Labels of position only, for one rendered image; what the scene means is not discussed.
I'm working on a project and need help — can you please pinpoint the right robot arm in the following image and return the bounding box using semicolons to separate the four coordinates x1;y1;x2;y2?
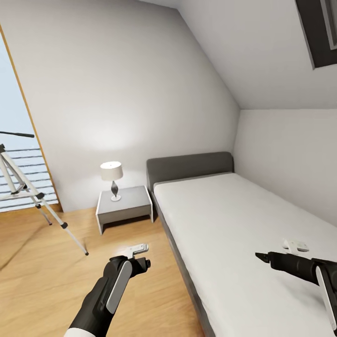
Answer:
256;239;337;336

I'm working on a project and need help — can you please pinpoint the camera tripod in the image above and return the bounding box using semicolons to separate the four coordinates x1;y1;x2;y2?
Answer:
0;131;89;256

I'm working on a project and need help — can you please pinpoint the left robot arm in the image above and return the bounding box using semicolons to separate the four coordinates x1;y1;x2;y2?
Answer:
64;244;151;337

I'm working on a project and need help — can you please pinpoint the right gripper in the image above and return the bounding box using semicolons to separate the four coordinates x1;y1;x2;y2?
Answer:
256;251;304;279

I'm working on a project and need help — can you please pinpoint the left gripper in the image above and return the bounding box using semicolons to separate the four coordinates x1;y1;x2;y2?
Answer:
129;257;151;278

